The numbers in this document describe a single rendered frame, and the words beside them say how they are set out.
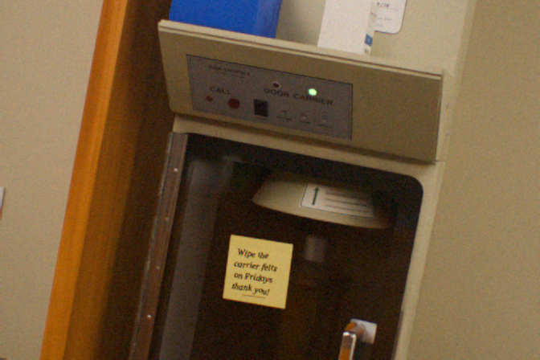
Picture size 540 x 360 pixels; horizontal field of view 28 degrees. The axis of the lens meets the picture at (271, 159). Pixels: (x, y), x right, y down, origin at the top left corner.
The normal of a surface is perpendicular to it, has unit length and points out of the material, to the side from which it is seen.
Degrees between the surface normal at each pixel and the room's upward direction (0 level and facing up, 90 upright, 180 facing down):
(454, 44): 90
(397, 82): 135
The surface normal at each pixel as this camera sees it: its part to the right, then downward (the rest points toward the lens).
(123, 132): 0.95, 0.19
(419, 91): -0.30, 0.70
